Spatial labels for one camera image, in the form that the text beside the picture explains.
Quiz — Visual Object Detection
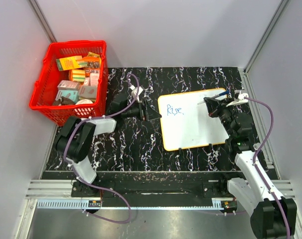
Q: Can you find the grey slotted cable duct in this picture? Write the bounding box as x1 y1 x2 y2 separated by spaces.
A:
37 199 101 210

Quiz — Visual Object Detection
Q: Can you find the striped yellow orange sponge pack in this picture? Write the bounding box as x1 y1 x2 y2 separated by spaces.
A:
68 69 86 83

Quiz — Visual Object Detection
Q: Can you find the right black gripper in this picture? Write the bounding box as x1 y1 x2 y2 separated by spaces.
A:
205 98 237 138

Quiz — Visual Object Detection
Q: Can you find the white round lid in basket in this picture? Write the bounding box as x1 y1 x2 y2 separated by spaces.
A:
76 99 93 105

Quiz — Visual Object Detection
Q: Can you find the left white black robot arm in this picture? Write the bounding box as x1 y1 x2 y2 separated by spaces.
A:
53 94 162 197

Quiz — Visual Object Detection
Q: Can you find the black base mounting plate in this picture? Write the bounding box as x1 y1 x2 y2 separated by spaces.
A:
70 171 239 209

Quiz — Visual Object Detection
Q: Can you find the red plastic shopping basket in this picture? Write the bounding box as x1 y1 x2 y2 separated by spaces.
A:
29 40 108 126

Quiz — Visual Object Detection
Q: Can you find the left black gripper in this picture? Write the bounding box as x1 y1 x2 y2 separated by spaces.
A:
122 99 162 122

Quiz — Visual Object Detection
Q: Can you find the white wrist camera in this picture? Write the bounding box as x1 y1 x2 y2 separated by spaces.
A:
226 90 249 107
130 85 144 103

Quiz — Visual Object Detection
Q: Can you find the teal box in basket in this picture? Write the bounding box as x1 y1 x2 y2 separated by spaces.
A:
55 90 79 103

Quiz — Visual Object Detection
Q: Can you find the white marker pen blue cap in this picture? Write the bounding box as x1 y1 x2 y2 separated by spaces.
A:
198 90 229 105

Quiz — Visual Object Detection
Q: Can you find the yellow green box in basket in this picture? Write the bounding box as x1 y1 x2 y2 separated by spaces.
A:
56 55 85 71

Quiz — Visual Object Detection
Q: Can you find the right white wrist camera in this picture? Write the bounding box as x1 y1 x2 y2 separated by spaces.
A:
226 90 249 107

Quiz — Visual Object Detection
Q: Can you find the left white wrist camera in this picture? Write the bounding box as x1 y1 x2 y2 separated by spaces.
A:
130 85 144 103

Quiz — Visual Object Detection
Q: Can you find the grey pink box in basket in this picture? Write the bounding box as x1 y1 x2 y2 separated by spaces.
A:
57 80 81 91

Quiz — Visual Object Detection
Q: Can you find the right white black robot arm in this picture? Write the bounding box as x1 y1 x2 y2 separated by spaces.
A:
204 94 297 239

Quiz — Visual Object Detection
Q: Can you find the pink white box in basket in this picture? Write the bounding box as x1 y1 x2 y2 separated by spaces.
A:
90 73 100 87

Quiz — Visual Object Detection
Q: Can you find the white board with orange frame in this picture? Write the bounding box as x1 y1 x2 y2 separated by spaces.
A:
157 88 228 151

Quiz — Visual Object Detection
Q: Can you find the orange snack packet in basket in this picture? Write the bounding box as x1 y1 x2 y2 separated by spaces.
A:
82 52 102 69

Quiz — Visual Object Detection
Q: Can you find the small blue orange bottle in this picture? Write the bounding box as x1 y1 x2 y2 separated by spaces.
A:
253 143 261 150

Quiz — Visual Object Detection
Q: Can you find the brown pink box in basket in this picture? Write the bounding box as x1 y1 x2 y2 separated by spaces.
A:
78 86 98 99

